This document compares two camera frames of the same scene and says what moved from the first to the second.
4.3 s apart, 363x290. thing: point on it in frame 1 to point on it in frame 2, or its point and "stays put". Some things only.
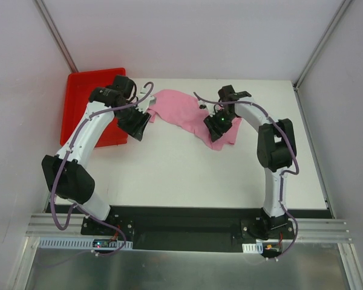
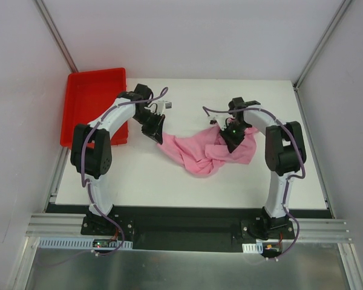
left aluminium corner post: [56, 34] stays put
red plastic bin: [77, 101] stays put
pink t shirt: [180, 107] to [204, 151]
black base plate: [181, 229] stays put
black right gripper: [216, 126] to [234, 138]
